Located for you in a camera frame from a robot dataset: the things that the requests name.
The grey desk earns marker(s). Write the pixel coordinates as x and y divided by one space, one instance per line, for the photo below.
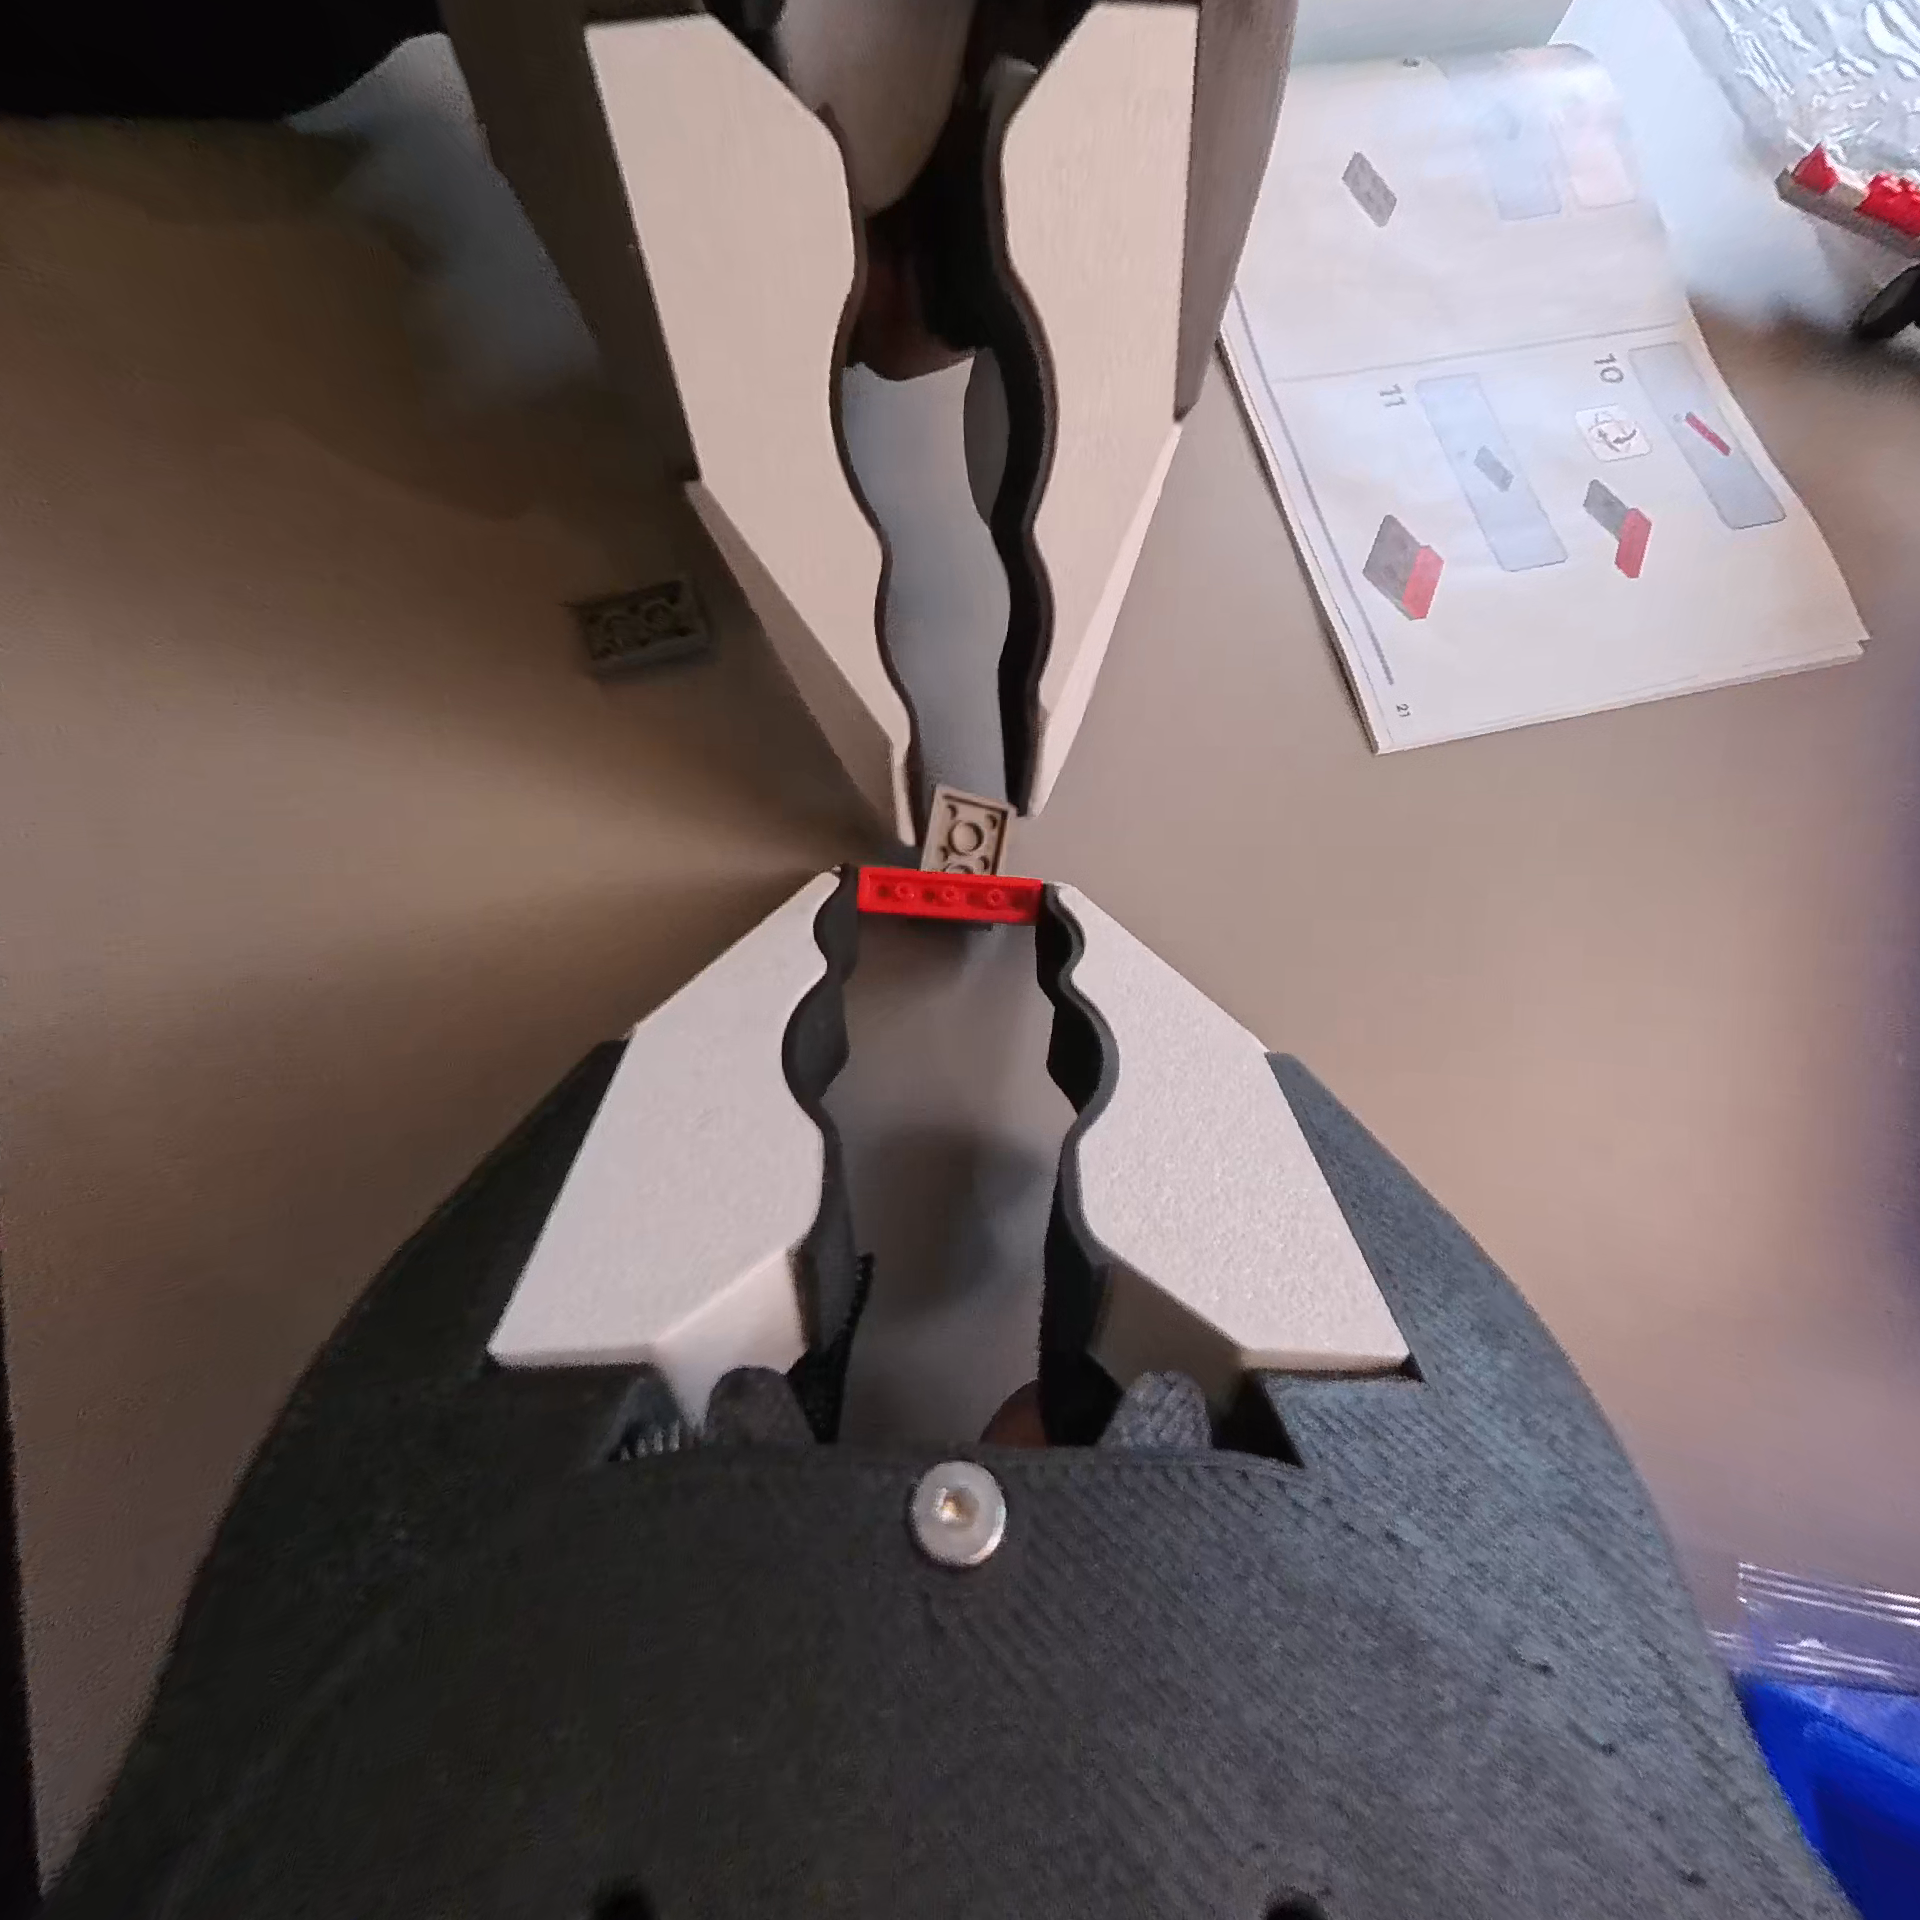
302 902

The red white toy airplane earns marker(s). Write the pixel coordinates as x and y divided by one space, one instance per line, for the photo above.
1851 205

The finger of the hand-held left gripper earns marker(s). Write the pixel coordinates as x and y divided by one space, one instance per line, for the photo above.
721 302
1112 302

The blue plastic bin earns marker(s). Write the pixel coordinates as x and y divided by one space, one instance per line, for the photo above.
1844 1802

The person's left forearm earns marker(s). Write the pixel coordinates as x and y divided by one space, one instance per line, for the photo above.
149 45

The toy instruction booklet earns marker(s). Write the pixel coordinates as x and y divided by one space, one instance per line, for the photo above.
1502 644

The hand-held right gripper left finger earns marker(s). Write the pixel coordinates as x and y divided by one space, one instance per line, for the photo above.
660 1202

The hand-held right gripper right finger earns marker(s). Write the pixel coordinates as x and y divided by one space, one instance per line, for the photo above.
1242 1202

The red toy brick plate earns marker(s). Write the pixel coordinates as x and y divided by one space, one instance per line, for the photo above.
945 897

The clear zip bag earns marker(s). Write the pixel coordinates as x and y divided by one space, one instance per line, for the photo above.
1799 1629

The clear plastic bag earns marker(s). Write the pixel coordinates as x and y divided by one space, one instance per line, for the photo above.
1770 61

